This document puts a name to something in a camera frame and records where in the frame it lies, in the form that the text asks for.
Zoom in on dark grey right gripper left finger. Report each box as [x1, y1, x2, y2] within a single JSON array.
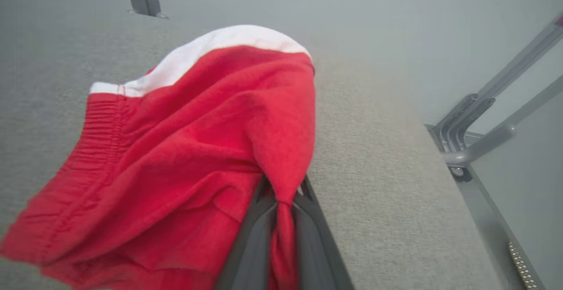
[[215, 176, 278, 290]]

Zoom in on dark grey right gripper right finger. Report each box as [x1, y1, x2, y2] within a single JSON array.
[[290, 176, 355, 290]]

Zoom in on red shorts with white trim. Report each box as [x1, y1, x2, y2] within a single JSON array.
[[0, 25, 317, 290]]

